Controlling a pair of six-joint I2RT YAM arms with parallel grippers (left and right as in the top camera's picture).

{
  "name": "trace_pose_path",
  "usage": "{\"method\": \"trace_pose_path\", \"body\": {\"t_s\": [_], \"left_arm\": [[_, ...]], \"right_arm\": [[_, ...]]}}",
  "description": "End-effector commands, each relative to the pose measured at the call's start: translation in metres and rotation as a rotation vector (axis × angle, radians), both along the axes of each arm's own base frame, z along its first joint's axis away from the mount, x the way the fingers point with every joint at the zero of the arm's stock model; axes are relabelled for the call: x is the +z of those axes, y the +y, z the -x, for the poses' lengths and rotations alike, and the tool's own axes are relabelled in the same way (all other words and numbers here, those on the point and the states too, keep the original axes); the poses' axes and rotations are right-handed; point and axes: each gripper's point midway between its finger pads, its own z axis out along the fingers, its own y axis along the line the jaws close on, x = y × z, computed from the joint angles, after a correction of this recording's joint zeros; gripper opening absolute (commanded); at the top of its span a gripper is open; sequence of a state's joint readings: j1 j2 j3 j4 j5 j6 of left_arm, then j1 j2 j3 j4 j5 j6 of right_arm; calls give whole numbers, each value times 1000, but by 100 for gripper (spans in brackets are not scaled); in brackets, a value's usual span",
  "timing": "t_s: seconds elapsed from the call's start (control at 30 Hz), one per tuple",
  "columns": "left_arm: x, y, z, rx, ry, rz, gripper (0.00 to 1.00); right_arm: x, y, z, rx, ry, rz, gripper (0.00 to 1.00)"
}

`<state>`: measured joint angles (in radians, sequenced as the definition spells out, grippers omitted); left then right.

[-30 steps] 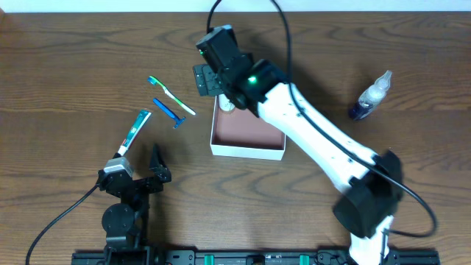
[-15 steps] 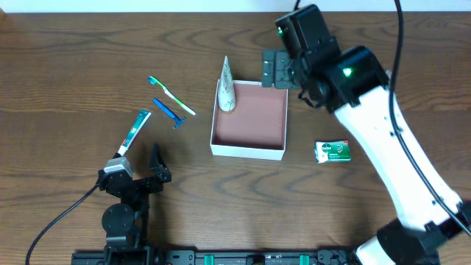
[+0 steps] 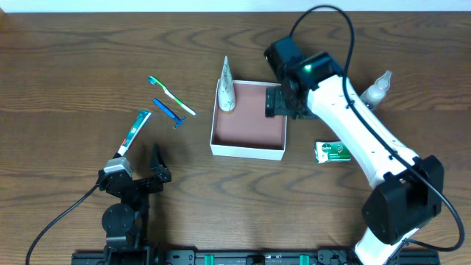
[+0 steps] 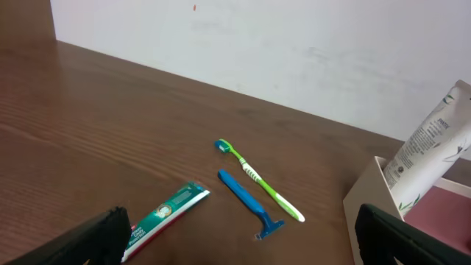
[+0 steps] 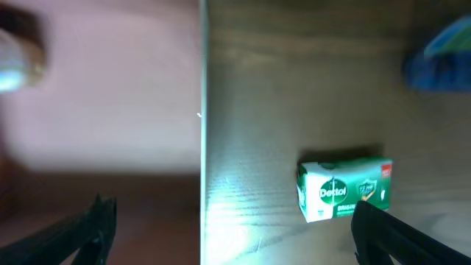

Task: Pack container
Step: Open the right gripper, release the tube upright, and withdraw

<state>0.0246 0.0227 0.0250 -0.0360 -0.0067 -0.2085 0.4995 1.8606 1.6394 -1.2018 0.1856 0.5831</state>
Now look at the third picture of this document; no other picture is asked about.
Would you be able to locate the green Dettol soap box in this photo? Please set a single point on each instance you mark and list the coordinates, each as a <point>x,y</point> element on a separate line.
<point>327,152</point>

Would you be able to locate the green toothpaste tube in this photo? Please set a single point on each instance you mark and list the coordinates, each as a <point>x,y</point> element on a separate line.
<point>138,124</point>

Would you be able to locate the white box with pink interior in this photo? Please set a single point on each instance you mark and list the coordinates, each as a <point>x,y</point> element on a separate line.
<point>246,132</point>

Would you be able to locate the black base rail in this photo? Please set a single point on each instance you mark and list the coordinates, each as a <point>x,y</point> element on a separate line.
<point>190,257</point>

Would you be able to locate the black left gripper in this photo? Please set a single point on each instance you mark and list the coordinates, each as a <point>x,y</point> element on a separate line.
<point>137,182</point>

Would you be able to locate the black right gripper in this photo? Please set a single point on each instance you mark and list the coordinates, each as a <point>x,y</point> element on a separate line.
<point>274,101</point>

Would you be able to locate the blue disposable razor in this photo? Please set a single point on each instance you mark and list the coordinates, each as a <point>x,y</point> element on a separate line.
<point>169,113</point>

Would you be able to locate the white Pantene conditioner tube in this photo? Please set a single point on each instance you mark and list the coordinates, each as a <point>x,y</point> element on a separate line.
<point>226,90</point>

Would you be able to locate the green white toothbrush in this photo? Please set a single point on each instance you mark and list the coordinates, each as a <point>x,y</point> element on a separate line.
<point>155,81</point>

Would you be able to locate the blue foam soap pump bottle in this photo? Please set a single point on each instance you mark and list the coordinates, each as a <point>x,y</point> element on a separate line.
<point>376,92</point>

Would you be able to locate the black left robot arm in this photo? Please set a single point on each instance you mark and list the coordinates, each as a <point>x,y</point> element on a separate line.
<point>125,223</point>

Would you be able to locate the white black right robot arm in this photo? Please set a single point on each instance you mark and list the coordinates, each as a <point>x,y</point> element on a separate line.
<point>406,189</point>

